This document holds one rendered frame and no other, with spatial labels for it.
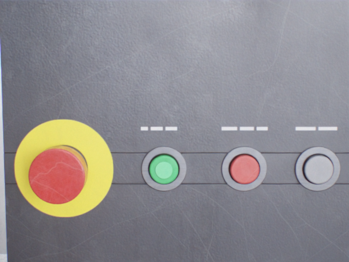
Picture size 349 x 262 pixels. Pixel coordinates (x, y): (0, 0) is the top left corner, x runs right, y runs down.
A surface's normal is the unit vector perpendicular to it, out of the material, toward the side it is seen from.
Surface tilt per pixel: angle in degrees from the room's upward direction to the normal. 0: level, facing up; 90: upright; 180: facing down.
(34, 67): 90
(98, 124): 90
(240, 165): 90
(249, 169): 90
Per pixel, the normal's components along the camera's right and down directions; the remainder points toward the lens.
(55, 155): 0.00, 0.12
